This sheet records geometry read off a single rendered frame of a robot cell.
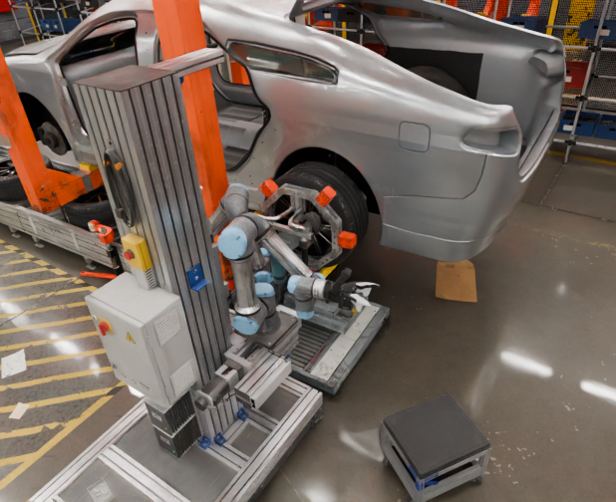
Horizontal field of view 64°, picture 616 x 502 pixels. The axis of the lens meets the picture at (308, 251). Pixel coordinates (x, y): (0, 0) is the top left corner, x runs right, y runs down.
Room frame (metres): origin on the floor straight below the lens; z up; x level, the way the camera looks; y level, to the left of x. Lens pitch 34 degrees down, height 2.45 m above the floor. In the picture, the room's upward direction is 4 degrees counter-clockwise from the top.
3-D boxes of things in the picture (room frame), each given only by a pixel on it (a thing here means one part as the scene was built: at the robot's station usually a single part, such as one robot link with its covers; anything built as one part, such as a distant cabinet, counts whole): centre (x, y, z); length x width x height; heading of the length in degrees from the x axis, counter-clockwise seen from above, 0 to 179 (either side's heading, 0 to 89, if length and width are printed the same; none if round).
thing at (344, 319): (2.72, -0.10, 0.13); 0.50 x 0.36 x 0.10; 57
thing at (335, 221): (2.61, 0.03, 0.85); 0.54 x 0.07 x 0.54; 57
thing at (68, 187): (4.00, 1.98, 0.69); 0.52 x 0.17 x 0.35; 147
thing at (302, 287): (1.57, 0.03, 1.21); 0.11 x 0.08 x 0.09; 68
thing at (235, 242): (1.66, 0.28, 1.19); 0.15 x 0.12 x 0.55; 158
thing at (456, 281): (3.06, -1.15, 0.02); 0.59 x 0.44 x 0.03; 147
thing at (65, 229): (3.38, 1.58, 0.28); 2.47 x 0.09 x 0.22; 57
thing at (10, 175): (4.71, 2.90, 0.39); 0.66 x 0.66 x 0.24
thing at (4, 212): (4.66, 2.82, 0.19); 1.00 x 0.86 x 0.39; 57
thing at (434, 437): (1.48, -0.57, 0.17); 0.43 x 0.36 x 0.34; 111
